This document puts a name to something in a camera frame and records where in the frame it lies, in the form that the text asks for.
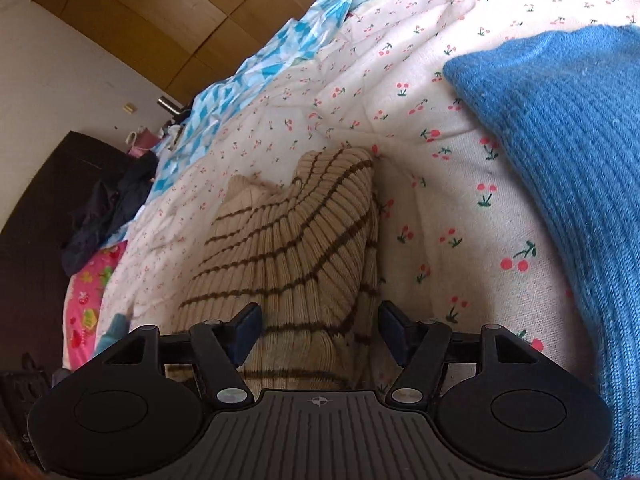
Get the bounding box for beige brown-striped knit garment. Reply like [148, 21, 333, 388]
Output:
[168, 148, 378, 393]

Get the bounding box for dark clothes pile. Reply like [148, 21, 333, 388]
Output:
[61, 151, 158, 276]

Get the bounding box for teal cloth piece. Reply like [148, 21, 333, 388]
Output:
[93, 313, 130, 356]

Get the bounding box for white cherry-print bed sheet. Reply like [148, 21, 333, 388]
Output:
[96, 0, 639, 390]

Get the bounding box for pink cartoon blanket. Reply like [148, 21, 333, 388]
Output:
[63, 240, 127, 370]

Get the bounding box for dark headboard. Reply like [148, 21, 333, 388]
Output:
[0, 131, 130, 370]

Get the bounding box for blue knit sweater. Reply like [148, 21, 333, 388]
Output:
[444, 25, 639, 479]

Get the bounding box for blue white geometric quilt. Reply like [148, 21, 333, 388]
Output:
[106, 0, 449, 241]

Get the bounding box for wooden wardrobe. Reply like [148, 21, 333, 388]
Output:
[34, 0, 316, 104]

